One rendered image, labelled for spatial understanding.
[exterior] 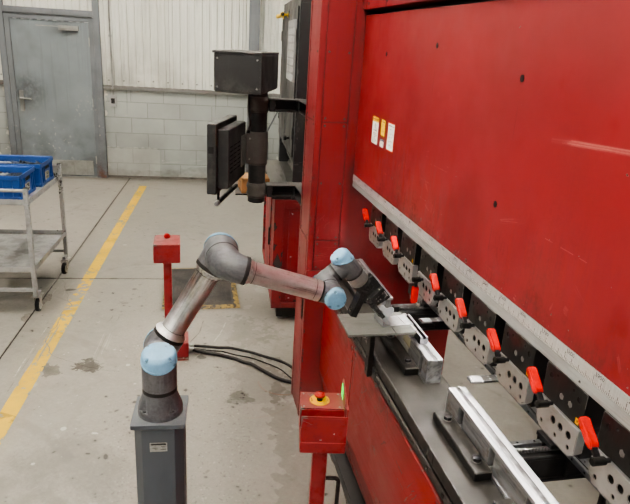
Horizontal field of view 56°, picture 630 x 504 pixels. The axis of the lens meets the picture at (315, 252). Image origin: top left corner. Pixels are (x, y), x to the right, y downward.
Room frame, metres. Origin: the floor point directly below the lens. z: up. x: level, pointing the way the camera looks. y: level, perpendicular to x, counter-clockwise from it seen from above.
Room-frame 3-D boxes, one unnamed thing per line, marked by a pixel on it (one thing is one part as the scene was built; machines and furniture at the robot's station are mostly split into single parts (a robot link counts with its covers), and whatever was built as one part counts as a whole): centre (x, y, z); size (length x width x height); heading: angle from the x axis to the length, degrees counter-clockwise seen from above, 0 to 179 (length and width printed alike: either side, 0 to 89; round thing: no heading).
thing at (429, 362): (2.07, -0.41, 0.92); 0.39 x 0.06 x 0.10; 13
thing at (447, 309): (1.76, -0.48, 1.26); 0.15 x 0.09 x 0.17; 13
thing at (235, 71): (3.24, 0.41, 1.53); 0.51 x 0.25 x 0.85; 175
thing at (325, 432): (1.83, -0.06, 0.75); 0.20 x 0.16 x 0.18; 3
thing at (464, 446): (1.52, -0.47, 0.89); 0.30 x 0.05 x 0.03; 13
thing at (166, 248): (3.51, 0.92, 0.41); 0.25 x 0.20 x 0.83; 103
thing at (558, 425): (1.17, -0.61, 1.26); 0.15 x 0.09 x 0.17; 13
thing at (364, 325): (2.09, -0.25, 1.00); 0.26 x 0.18 x 0.01; 103
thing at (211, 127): (3.20, 0.50, 1.42); 0.45 x 0.12 x 0.36; 175
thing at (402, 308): (2.65, -0.66, 0.81); 0.64 x 0.08 x 0.14; 103
